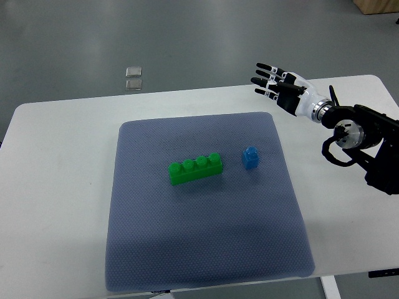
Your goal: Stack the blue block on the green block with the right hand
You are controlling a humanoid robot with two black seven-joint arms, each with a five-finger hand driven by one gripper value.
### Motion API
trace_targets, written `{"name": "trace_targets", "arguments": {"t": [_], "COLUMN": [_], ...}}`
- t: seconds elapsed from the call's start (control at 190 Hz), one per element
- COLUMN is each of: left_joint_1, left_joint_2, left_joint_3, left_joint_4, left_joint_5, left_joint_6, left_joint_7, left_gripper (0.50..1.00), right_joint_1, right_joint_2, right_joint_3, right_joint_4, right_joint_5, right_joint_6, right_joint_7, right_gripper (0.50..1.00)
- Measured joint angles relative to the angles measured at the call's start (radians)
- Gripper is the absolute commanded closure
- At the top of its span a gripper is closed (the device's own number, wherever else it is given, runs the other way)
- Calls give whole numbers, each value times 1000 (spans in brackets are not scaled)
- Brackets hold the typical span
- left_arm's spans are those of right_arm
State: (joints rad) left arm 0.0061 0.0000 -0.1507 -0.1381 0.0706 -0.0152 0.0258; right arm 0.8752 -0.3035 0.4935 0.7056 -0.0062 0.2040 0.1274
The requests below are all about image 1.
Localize upper metal floor plate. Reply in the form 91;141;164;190
125;66;142;78

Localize metal floor plate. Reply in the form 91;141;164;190
125;66;142;78
125;79;142;91

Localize long green block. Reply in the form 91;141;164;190
168;153;223;186

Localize white table leg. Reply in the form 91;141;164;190
320;275;341;299

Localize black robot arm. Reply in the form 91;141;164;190
320;86;398;195

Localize blue-grey textured mat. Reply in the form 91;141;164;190
105;112;315;292

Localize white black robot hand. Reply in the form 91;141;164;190
251;62;333;123

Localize black table control panel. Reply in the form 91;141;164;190
368;268;399;278

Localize lower metal floor plate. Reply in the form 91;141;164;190
125;79;142;91

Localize wooden box corner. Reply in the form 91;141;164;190
353;0;398;15

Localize small blue block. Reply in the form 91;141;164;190
242;146;259;170

